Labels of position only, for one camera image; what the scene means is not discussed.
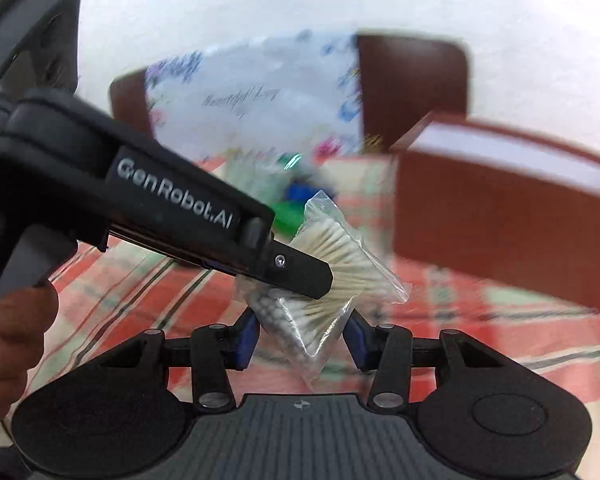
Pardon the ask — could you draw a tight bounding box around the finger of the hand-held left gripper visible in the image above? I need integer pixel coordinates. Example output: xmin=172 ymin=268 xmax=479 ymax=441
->
xmin=239 ymin=239 xmax=334 ymax=301

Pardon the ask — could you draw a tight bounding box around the clear bag of cotton swabs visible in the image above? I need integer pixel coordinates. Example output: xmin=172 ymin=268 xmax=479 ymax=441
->
xmin=235 ymin=190 xmax=413 ymax=392

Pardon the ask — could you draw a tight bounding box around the person's left hand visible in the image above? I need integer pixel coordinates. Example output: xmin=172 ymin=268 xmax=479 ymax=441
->
xmin=0 ymin=280 xmax=62 ymax=427

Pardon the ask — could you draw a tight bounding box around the brown wooden headboard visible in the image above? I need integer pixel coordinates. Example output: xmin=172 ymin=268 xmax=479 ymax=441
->
xmin=109 ymin=32 xmax=473 ymax=153

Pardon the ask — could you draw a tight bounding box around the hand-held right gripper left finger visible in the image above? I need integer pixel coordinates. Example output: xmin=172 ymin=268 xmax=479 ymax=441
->
xmin=87 ymin=307 xmax=261 ymax=411

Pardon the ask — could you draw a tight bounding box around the blue plastic piece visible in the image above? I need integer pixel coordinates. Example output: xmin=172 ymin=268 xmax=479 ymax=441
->
xmin=285 ymin=180 xmax=328 ymax=207

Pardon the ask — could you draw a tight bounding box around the red plaid bed sheet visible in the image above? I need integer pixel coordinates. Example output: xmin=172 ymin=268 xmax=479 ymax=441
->
xmin=10 ymin=152 xmax=600 ymax=411

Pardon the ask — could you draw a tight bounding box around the green plastic piece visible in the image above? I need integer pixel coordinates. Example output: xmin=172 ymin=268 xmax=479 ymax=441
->
xmin=270 ymin=152 xmax=311 ymax=236

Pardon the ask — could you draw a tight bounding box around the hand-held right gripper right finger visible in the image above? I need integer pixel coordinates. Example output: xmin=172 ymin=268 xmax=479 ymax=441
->
xmin=342 ymin=310 xmax=518 ymax=411

